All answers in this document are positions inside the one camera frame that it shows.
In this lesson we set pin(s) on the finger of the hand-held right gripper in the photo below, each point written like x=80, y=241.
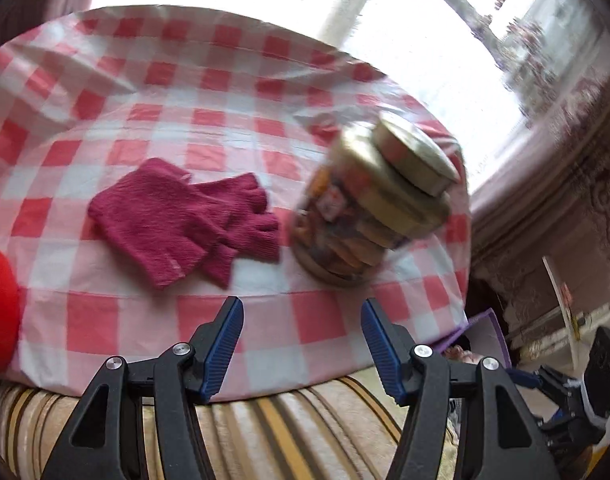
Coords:
x=555, y=427
x=527, y=379

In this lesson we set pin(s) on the white window frame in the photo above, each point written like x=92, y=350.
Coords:
x=345, y=0

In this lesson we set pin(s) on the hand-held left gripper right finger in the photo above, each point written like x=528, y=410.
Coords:
x=382, y=347

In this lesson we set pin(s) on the purple box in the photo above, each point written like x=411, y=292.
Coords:
x=485, y=330

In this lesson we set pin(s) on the magenta fingerless glove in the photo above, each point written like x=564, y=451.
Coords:
x=255, y=240
x=150, y=220

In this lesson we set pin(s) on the floral lace curtain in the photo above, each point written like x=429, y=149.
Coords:
x=535, y=35

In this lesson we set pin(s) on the striped velvet cushion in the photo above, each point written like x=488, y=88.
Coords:
x=285, y=435

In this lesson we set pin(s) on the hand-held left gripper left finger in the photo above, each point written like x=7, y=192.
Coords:
x=224, y=345

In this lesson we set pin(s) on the red checkered tablecloth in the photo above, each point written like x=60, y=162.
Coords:
x=135, y=85

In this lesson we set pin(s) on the clear snack jar metal lid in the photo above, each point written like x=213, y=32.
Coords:
x=370, y=200

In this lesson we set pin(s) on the white printed card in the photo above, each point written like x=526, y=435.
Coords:
x=560, y=300

